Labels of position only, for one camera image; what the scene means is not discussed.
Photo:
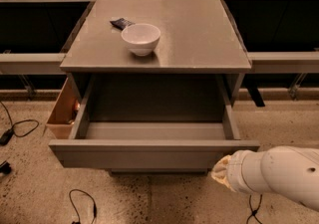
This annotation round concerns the foam-wrapped gripper body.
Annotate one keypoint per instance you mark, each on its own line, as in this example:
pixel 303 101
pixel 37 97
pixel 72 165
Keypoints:
pixel 235 170

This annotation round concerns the grey top drawer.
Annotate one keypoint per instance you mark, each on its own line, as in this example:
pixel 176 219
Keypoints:
pixel 152 125

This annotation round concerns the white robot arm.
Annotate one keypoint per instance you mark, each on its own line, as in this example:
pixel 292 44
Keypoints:
pixel 292 172

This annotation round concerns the grey drawer cabinet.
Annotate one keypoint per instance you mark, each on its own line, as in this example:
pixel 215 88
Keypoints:
pixel 196 40

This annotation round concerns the white ceramic bowl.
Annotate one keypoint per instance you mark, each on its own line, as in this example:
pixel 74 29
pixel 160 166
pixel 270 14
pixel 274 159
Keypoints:
pixel 141 39

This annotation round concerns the brown cardboard box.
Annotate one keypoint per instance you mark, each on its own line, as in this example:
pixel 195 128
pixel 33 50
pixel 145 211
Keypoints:
pixel 61 119

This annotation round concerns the dark blue snack packet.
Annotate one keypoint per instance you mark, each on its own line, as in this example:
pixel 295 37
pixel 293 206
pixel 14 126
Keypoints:
pixel 121 23

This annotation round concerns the black object left edge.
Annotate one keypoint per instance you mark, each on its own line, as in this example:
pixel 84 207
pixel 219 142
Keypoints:
pixel 5 167

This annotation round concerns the grey metal rail right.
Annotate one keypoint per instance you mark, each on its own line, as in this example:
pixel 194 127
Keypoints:
pixel 284 62

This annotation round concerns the grey metal rail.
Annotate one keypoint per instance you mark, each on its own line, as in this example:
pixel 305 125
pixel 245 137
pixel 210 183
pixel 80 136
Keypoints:
pixel 284 62
pixel 31 64

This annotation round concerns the grey metal rail left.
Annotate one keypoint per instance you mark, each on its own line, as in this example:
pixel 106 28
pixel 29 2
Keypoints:
pixel 31 64

